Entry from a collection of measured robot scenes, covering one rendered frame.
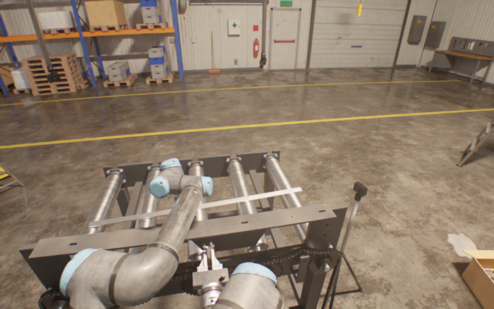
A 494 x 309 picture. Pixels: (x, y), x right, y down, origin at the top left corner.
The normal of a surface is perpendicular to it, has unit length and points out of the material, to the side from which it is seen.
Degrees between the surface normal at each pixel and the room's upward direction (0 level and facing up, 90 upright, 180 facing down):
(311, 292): 90
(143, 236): 0
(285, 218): 0
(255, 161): 90
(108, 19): 90
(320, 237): 90
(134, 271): 25
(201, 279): 15
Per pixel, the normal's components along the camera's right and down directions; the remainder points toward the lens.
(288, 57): 0.19, 0.48
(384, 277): 0.00, -0.87
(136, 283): 0.39, -0.26
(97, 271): -0.05, -0.56
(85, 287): -0.04, -0.11
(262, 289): 0.54, -0.57
